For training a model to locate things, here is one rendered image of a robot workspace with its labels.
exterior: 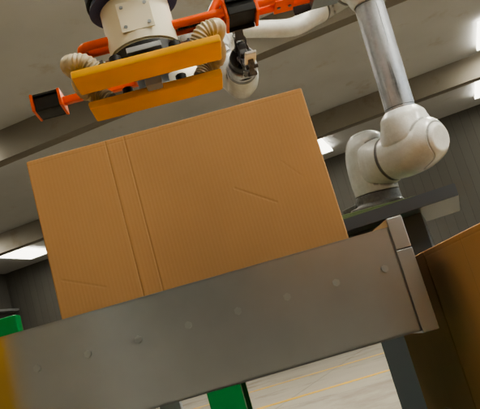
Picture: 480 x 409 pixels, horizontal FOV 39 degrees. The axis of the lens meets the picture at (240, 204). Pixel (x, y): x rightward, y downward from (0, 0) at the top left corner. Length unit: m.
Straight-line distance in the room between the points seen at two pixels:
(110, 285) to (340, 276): 0.47
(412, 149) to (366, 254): 0.99
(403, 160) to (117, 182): 1.08
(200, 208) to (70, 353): 0.39
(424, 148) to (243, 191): 0.91
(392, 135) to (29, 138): 7.32
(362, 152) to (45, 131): 7.04
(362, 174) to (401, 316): 1.15
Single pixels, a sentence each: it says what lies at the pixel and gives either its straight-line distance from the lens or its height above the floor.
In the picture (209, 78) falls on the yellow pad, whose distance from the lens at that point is 1.72.
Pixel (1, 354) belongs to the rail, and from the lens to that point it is 1.27.
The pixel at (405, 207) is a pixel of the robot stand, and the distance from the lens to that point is 2.13.
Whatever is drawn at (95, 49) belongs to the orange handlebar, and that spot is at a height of 1.23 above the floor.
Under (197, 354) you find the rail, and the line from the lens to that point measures 1.20.
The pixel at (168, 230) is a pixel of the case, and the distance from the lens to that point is 1.39.
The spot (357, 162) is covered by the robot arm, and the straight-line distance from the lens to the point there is 2.34.
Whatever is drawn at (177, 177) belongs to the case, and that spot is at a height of 0.83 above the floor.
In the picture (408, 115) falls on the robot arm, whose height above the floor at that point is 1.00.
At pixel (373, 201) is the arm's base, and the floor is 0.80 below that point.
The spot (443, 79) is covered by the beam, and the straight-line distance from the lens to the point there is 12.14.
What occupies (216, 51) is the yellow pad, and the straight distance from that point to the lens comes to 1.58.
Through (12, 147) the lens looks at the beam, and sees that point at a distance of 9.29.
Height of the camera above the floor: 0.47
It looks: 11 degrees up
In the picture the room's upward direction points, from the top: 16 degrees counter-clockwise
